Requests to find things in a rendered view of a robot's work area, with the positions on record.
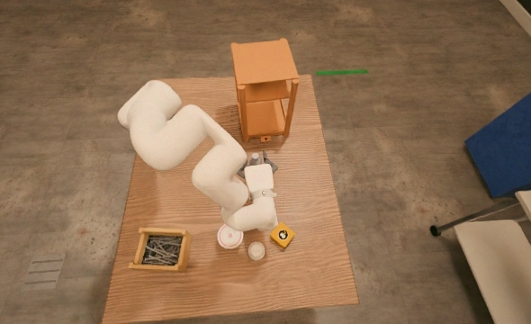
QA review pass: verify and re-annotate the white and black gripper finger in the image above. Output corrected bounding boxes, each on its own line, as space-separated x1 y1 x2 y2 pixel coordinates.
237 160 249 180
263 150 278 174

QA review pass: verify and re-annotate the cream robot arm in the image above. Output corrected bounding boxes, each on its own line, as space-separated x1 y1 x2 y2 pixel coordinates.
118 81 278 232

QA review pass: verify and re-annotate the orange wooden shelving unit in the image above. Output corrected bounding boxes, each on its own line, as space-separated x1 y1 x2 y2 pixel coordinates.
231 39 299 142

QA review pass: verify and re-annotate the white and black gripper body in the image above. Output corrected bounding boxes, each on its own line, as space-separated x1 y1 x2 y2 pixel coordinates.
244 164 274 195

